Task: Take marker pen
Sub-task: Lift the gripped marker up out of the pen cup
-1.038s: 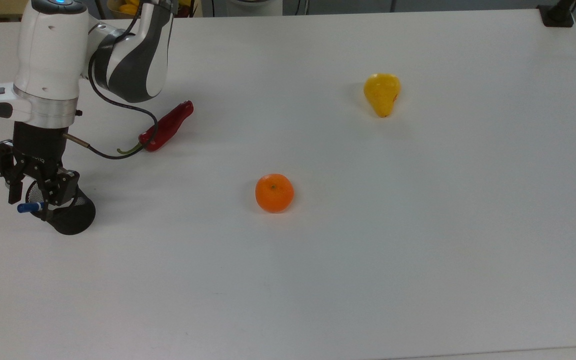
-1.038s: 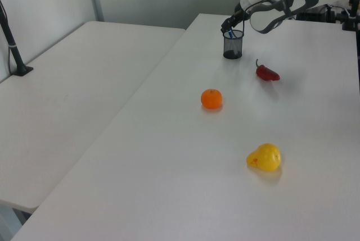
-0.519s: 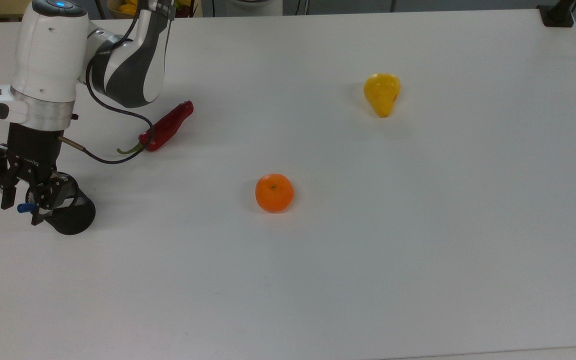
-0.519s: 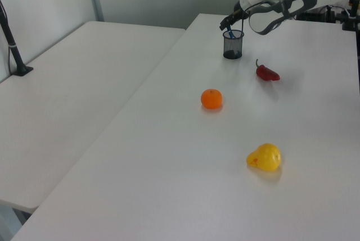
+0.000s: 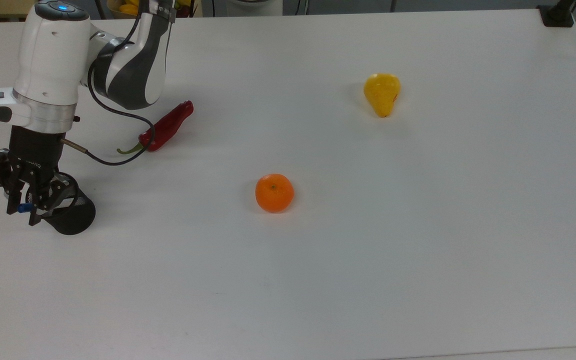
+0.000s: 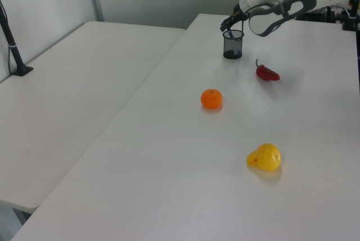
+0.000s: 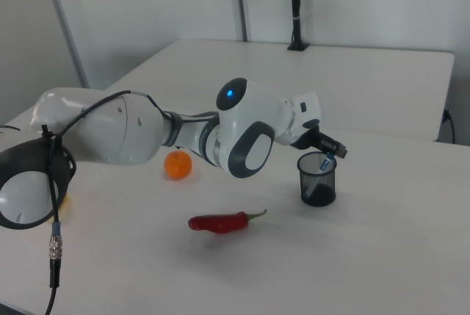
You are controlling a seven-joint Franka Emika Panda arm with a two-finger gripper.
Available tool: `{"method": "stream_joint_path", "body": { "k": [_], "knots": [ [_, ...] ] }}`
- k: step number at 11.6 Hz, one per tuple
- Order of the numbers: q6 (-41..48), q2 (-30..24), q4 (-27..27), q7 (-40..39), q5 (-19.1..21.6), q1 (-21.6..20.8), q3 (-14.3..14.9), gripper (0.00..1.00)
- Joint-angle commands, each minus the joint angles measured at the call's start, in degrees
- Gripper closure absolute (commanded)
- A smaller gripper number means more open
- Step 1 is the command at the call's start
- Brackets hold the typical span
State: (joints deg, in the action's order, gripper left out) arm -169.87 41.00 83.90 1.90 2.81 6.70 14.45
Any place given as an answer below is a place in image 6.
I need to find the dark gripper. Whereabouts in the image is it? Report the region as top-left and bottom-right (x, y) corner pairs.
(219, 2), (251, 32)

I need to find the black mesh pen cup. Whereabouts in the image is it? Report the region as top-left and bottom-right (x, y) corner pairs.
(222, 29), (244, 59)

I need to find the red chili pepper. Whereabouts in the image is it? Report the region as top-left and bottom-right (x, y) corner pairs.
(255, 58), (281, 82)

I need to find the orange mandarin fruit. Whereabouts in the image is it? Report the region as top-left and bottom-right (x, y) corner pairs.
(200, 88), (223, 110)

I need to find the black clamp stand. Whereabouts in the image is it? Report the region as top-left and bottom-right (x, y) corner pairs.
(341, 0), (360, 31)

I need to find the yellow pear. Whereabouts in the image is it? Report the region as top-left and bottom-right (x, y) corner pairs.
(246, 143), (282, 172)

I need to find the white side table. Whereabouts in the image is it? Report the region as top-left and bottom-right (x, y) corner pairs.
(0, 21), (187, 214)

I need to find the black pole with base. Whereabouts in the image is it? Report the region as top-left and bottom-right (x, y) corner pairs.
(0, 0), (34, 78)

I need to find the grey cable loop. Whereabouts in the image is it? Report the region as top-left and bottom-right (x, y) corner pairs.
(246, 0), (317, 38)

